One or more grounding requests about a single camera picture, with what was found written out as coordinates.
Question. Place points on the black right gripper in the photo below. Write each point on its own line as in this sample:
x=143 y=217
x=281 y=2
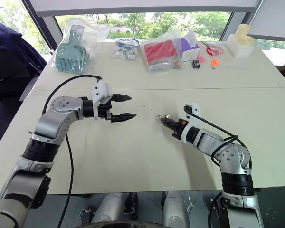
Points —
x=178 y=127

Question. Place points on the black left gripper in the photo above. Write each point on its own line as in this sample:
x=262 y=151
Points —
x=102 y=112

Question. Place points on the small brass padlock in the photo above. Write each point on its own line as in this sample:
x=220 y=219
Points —
x=166 y=116

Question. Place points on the small silver key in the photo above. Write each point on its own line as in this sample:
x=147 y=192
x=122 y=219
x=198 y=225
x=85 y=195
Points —
x=159 y=116

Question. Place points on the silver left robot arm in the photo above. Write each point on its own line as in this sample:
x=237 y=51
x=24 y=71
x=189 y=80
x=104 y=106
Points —
x=61 y=107

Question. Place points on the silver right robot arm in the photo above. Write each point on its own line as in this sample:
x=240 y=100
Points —
x=230 y=156

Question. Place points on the small brass item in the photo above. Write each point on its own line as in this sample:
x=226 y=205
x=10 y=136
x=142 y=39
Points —
x=177 y=65

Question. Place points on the small clear bag of parts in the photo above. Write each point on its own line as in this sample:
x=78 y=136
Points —
x=127 y=48

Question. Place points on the red box in plastic bag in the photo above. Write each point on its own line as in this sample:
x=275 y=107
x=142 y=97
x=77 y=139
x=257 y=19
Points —
x=159 y=53

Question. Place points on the small black box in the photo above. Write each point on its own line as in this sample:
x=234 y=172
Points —
x=196 y=64

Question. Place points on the pink flat piece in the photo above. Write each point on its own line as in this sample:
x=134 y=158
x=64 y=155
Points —
x=202 y=58

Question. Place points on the green scoop in plastic bag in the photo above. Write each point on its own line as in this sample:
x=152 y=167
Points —
x=71 y=51

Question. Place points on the small orange piece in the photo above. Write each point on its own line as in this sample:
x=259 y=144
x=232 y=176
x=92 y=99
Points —
x=214 y=62

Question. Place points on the purple white cardboard box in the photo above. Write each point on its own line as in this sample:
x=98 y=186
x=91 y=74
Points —
x=190 y=48

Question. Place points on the dark blue jacket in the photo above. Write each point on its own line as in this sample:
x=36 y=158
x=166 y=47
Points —
x=9 y=59

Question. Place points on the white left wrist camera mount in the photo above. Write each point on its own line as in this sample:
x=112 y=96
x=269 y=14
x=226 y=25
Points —
x=100 y=91

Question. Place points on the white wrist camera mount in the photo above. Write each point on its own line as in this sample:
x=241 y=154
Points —
x=100 y=91
x=194 y=108

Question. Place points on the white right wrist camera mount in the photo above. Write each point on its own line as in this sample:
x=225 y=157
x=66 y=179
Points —
x=194 y=108

